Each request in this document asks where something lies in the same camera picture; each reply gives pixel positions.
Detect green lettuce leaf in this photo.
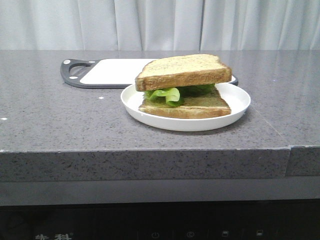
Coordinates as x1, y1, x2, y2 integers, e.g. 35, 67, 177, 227
143, 83, 219, 107

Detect bread slice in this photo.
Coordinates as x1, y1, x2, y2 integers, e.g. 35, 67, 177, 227
138, 84, 232, 119
135, 53, 232, 92

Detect white round plate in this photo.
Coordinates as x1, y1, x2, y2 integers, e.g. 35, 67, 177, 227
120, 83, 251, 132

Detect white cutting board grey rim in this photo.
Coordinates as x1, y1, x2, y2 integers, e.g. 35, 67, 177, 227
60, 58, 238, 89

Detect black appliance control panel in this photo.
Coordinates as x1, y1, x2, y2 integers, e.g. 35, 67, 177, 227
0, 200, 320, 240

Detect white curtain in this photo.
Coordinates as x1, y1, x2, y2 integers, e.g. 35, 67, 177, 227
0, 0, 320, 51

